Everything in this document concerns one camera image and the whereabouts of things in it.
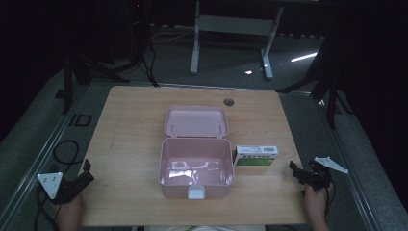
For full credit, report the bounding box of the white metal desk frame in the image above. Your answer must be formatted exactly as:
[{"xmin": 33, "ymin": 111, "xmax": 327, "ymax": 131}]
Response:
[{"xmin": 189, "ymin": 0, "xmax": 285, "ymax": 81}]

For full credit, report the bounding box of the person's left hand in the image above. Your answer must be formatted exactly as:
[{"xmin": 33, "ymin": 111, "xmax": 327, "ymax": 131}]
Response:
[{"xmin": 53, "ymin": 192, "xmax": 85, "ymax": 223}]

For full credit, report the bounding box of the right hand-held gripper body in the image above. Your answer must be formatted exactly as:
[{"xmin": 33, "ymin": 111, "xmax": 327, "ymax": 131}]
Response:
[{"xmin": 304, "ymin": 156, "xmax": 350, "ymax": 193}]

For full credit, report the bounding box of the black tripod stand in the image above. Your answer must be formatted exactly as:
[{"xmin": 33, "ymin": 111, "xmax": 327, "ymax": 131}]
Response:
[
  {"xmin": 274, "ymin": 32, "xmax": 355, "ymax": 130},
  {"xmin": 54, "ymin": 44, "xmax": 131, "ymax": 116}
]

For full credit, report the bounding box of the person's right hand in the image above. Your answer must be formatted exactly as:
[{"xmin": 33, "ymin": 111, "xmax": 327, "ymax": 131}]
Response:
[{"xmin": 302, "ymin": 182, "xmax": 332, "ymax": 217}]

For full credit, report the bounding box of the white cable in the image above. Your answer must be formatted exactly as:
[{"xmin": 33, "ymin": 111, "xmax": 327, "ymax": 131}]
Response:
[{"xmin": 150, "ymin": 28, "xmax": 197, "ymax": 44}]

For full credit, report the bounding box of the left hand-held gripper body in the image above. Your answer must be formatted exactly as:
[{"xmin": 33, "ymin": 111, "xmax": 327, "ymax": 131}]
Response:
[{"xmin": 37, "ymin": 171, "xmax": 86, "ymax": 206}]

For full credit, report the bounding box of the white and green medicine box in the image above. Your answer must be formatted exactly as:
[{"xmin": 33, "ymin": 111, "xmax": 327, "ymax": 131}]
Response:
[{"xmin": 232, "ymin": 144, "xmax": 279, "ymax": 167}]

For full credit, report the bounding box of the pink plastic storage box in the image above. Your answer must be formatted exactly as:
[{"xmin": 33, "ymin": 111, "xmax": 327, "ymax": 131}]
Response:
[{"xmin": 157, "ymin": 104, "xmax": 236, "ymax": 200}]

